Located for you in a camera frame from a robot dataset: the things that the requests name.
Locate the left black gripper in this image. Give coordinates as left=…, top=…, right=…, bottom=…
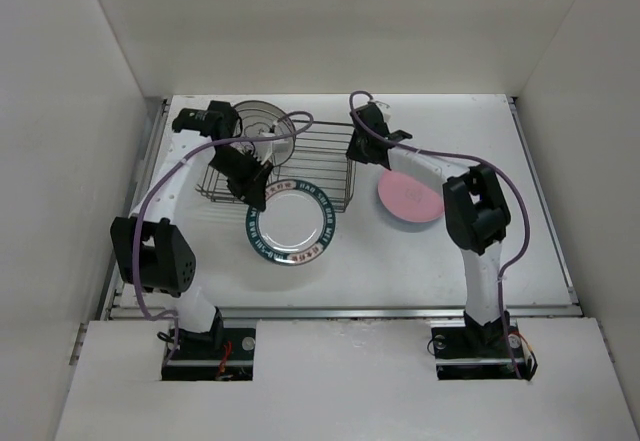
left=208, top=145, right=273, bottom=211

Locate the black wire dish rack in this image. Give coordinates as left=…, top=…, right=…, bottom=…
left=193, top=120, right=357, bottom=214

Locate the white plate with grey pattern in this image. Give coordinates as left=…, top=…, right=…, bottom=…
left=234, top=100, right=296, bottom=166

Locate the pink plastic plate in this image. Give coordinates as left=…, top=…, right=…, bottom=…
left=377, top=170, right=444, bottom=224

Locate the teal rimmed white plate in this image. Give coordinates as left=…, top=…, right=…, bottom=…
left=245, top=179, right=337, bottom=267

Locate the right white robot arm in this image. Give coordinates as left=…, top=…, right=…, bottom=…
left=347, top=101, right=511, bottom=355

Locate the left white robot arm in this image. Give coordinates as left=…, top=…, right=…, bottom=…
left=110, top=101, right=295, bottom=358

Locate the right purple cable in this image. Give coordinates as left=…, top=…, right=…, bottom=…
left=348, top=91, right=532, bottom=380

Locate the purple cable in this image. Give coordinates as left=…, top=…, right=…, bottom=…
left=348, top=91, right=532, bottom=380
left=132, top=111, right=315, bottom=322

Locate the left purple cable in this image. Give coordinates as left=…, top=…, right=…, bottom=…
left=132, top=111, right=315, bottom=322

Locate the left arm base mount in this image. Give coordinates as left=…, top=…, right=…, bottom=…
left=161, top=327, right=256, bottom=382

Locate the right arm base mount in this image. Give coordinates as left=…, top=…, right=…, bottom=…
left=428, top=326, right=539, bottom=381

